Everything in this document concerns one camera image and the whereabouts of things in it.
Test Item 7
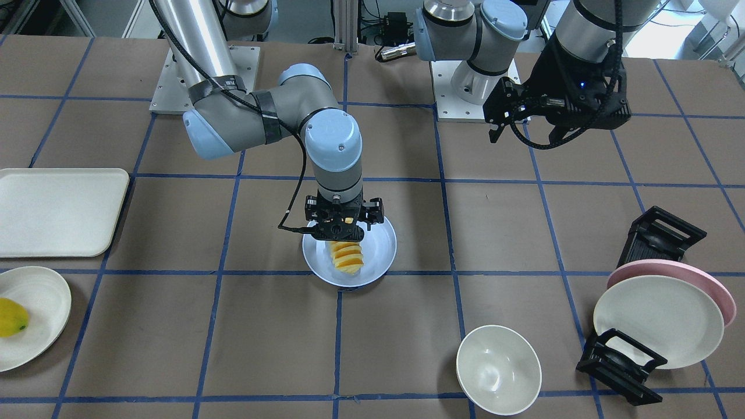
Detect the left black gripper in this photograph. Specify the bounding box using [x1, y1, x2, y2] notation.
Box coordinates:
[483, 33, 632, 144]

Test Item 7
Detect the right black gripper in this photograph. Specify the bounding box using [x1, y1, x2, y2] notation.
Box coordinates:
[305, 194, 384, 242]

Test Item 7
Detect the blue plate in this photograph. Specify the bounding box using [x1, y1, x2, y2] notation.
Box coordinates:
[301, 218, 397, 288]

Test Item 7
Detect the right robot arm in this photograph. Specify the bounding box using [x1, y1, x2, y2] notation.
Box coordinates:
[150, 1, 384, 242]

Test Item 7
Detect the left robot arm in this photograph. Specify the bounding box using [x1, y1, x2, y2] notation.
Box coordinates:
[413, 1, 657, 150]

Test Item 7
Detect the pink plate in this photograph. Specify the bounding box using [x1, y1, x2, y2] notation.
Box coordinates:
[606, 259, 737, 326]

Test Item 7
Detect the cream plate in rack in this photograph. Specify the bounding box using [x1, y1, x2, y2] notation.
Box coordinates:
[593, 275, 725, 370]

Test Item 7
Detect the cream plate with lemon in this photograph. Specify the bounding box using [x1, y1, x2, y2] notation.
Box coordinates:
[1, 266, 72, 372]

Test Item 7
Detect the silver metal connector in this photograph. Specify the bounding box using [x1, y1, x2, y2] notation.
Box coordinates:
[374, 42, 417, 63]

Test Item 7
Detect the white bowl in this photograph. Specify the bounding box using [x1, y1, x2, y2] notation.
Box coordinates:
[456, 325, 542, 416]

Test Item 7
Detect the black dish rack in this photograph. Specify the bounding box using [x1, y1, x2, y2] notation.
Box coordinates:
[576, 206, 707, 406]

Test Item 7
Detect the white rectangular tray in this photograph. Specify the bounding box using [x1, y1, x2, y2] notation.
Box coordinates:
[1, 169, 130, 258]

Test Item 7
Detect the yellow lemon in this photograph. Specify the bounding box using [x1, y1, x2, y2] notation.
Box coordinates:
[1, 297, 30, 338]

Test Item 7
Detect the aluminium frame post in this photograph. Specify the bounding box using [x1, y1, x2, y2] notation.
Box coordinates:
[332, 0, 359, 56]

